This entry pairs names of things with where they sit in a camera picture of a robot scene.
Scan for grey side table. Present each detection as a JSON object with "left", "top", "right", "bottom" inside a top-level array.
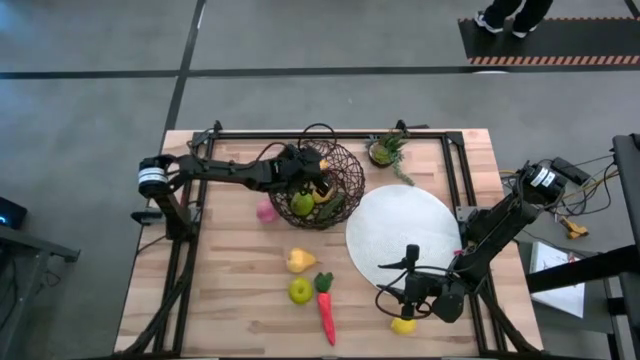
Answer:
[{"left": 0, "top": 224, "right": 81, "bottom": 351}]

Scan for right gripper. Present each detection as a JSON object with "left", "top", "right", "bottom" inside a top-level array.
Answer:
[{"left": 376, "top": 243, "right": 444, "bottom": 320}]

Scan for black device with blue light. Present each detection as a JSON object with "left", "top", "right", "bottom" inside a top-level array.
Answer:
[{"left": 0, "top": 196, "right": 29, "bottom": 231}]

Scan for yellow pear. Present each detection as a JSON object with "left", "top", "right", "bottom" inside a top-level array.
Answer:
[{"left": 285, "top": 247, "right": 319, "bottom": 274}]

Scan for black stand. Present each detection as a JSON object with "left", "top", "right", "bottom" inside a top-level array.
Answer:
[{"left": 524, "top": 133, "right": 640, "bottom": 360}]

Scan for yellow lemon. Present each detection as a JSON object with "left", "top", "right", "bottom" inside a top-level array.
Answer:
[{"left": 390, "top": 316, "right": 418, "bottom": 336}]

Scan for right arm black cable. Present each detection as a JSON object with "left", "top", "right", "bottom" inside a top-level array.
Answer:
[{"left": 374, "top": 264, "right": 454, "bottom": 321}]

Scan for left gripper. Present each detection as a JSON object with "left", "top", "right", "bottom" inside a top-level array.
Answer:
[{"left": 272, "top": 144, "right": 335, "bottom": 198}]

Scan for dark green cucumber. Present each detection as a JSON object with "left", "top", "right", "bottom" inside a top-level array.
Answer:
[{"left": 316, "top": 193, "right": 346, "bottom": 222}]

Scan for white paper sheet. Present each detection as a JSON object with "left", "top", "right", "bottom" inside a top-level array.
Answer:
[{"left": 528, "top": 241, "right": 586, "bottom": 319}]

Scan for orange carrot with green leaves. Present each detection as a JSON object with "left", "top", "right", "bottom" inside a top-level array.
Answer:
[{"left": 313, "top": 271, "right": 337, "bottom": 347}]

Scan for bundle of loose cables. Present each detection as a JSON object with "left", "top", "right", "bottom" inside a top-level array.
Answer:
[{"left": 499, "top": 153, "right": 622, "bottom": 217}]

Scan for white round plate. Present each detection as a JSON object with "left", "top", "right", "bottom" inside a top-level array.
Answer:
[{"left": 345, "top": 184, "right": 464, "bottom": 292}]

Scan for yellow clamp tool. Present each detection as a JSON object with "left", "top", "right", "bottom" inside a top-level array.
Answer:
[{"left": 559, "top": 217, "right": 590, "bottom": 240}]

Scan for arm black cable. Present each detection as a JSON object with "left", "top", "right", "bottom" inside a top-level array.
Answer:
[
  {"left": 187, "top": 122, "right": 339, "bottom": 169},
  {"left": 374, "top": 264, "right": 454, "bottom": 321}
]

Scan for potted succulent plant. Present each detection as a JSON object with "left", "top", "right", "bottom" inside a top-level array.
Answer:
[{"left": 367, "top": 130, "right": 416, "bottom": 187}]

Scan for black power brick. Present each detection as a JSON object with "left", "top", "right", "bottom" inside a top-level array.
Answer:
[{"left": 551, "top": 156, "right": 591, "bottom": 186}]

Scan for pink peach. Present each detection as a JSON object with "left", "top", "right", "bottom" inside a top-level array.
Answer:
[{"left": 255, "top": 198, "right": 279, "bottom": 225}]

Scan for black floor mat striped edge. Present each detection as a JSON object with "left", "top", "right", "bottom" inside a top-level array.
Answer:
[{"left": 458, "top": 17, "right": 640, "bottom": 66}]

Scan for green apple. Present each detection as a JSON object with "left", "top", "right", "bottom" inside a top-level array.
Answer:
[
  {"left": 287, "top": 276, "right": 315, "bottom": 306},
  {"left": 290, "top": 191, "right": 315, "bottom": 217}
]

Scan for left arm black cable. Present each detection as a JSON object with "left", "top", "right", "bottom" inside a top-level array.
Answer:
[{"left": 187, "top": 122, "right": 339, "bottom": 169}]

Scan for black wire basket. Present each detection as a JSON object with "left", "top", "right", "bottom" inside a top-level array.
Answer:
[{"left": 268, "top": 138, "right": 366, "bottom": 231}]

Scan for person's feet in shoes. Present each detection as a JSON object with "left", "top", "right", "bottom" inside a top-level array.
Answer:
[{"left": 473, "top": 0, "right": 555, "bottom": 40}]

